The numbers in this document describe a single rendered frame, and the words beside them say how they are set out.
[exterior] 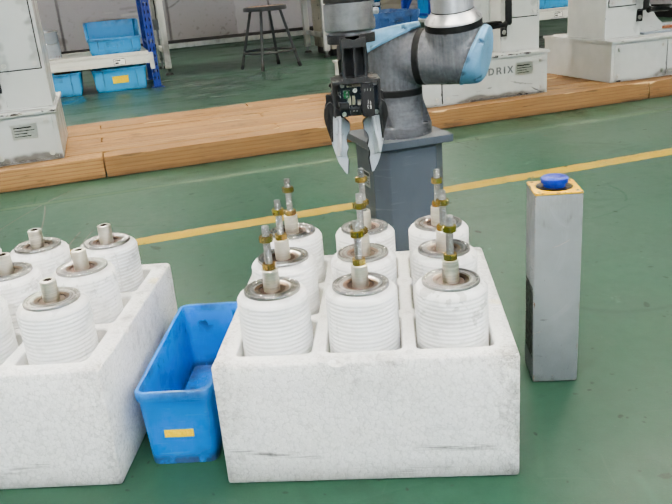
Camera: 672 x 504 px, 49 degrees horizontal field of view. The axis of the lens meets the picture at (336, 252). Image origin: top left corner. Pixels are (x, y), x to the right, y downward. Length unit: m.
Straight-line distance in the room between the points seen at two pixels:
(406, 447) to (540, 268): 0.35
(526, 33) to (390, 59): 1.96
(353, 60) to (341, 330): 0.39
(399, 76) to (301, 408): 0.84
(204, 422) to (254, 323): 0.18
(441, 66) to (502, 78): 1.84
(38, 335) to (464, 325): 0.56
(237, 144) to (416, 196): 1.42
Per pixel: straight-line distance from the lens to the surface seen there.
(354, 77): 1.10
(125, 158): 2.92
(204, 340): 1.35
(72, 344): 1.07
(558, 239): 1.16
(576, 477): 1.06
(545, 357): 1.24
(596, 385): 1.26
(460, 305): 0.95
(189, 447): 1.11
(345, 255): 1.08
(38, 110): 2.97
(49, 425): 1.10
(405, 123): 1.61
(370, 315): 0.95
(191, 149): 2.93
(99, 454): 1.10
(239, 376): 0.98
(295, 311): 0.97
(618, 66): 3.72
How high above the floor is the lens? 0.63
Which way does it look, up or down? 20 degrees down
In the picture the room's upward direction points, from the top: 5 degrees counter-clockwise
